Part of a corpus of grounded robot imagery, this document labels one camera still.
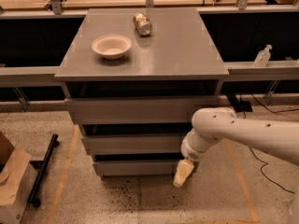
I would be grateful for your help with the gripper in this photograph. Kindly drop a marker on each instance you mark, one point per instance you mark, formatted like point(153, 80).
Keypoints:
point(192, 152)

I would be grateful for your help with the grey bottom drawer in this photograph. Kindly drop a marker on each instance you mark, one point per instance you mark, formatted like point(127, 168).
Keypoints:
point(145, 167)

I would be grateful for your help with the grey drawer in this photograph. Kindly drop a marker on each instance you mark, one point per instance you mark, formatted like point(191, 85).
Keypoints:
point(136, 110)
point(145, 167)
point(132, 144)

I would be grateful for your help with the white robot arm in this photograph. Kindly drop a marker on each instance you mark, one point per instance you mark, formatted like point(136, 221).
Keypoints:
point(209, 126)

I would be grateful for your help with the grey middle drawer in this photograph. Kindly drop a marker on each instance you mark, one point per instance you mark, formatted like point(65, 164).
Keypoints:
point(132, 144)

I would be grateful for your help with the grey drawer cabinet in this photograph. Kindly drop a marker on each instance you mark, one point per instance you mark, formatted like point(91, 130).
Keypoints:
point(139, 88)

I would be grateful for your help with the grey top drawer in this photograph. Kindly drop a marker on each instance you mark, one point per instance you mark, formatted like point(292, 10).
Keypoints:
point(136, 110)

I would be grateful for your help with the clear sanitizer pump bottle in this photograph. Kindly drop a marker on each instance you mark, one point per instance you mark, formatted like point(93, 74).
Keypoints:
point(263, 56)

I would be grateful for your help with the white paper bowl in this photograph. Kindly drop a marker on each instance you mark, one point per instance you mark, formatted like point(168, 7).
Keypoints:
point(111, 47)

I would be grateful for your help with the metal soda can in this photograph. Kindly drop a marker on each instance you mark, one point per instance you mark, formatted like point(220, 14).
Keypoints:
point(142, 24)

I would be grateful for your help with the black metal bar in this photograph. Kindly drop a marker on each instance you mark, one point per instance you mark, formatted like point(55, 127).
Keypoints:
point(41, 167)

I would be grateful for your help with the brown cardboard box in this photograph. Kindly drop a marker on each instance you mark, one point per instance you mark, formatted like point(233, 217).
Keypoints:
point(16, 181)

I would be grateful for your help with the black floor bracket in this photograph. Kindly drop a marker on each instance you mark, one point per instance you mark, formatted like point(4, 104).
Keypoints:
point(238, 104)

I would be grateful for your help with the grey metal rail frame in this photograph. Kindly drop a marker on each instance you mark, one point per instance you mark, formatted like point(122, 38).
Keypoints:
point(28, 75)

